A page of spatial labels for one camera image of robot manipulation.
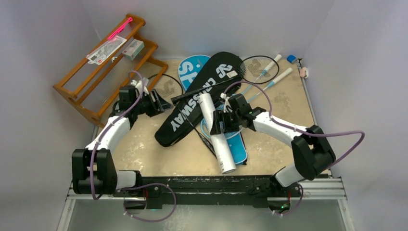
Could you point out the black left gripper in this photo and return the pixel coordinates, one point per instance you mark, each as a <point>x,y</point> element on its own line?
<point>158,106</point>

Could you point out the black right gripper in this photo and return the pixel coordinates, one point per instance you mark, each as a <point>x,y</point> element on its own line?
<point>221,121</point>

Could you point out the white shuttlecock tube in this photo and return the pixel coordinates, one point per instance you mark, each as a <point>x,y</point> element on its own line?
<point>218,139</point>

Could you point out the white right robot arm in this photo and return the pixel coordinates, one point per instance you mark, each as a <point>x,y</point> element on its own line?
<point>312,153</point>

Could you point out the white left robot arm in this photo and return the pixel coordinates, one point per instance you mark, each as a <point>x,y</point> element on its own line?
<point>93,168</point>

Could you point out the black badminton racket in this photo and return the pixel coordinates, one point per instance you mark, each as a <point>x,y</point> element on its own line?
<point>257,69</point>
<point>168,87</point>

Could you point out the black Crossway racket cover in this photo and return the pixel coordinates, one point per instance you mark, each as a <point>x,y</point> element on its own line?
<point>175,128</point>

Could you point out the blue racket cover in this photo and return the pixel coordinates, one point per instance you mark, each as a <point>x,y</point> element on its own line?
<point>237,150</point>

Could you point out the small white box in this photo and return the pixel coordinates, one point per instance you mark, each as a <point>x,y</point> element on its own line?
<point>133,49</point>

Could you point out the wooden shelf rack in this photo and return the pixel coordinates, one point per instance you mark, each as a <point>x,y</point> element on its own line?
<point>91,89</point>

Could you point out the clear stationery packet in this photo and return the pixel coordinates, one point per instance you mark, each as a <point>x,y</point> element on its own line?
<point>103,52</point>

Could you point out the small blue block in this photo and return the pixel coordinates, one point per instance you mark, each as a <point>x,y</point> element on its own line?
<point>291,59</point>

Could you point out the pink white clip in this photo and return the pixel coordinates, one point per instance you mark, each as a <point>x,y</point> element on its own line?
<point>303,72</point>

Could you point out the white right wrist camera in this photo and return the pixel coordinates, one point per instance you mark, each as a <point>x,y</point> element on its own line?
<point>226,105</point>

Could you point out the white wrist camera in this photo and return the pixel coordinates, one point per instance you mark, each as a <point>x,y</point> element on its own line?
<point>226,105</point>
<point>141,86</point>

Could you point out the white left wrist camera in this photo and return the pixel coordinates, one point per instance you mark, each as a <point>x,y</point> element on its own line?
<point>141,86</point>

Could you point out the black metal base frame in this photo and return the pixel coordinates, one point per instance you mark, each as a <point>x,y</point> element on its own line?
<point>258,191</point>

